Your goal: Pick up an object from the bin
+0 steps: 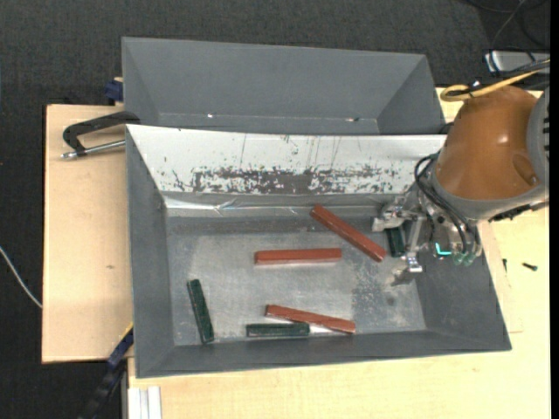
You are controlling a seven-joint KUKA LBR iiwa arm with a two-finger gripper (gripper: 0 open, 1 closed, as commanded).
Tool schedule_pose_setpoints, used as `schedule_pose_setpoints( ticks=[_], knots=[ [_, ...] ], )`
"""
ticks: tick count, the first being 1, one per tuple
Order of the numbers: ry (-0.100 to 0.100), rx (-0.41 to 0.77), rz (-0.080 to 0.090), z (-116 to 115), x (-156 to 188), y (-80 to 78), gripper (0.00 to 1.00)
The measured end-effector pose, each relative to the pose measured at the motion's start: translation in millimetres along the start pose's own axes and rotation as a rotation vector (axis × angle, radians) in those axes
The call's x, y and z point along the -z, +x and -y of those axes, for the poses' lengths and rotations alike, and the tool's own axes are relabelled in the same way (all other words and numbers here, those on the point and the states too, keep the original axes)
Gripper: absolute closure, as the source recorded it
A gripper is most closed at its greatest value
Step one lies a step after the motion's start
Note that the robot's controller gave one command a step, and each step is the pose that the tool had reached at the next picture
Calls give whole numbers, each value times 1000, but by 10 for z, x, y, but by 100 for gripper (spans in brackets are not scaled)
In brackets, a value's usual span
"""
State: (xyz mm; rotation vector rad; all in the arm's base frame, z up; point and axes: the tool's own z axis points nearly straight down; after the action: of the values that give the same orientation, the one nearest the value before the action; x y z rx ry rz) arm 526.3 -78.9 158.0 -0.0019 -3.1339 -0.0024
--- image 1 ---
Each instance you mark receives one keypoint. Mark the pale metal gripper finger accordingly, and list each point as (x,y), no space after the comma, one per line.
(414,264)
(393,215)

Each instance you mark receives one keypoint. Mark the dark green block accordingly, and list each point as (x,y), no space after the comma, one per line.
(201,312)
(277,330)
(396,242)

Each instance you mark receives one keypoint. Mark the red-brown flat block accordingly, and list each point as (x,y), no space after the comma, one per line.
(310,318)
(347,231)
(297,256)

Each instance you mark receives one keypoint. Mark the small black screw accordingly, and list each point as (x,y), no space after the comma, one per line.
(530,267)

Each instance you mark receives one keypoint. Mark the grey metal bin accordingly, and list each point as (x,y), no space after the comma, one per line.
(279,277)

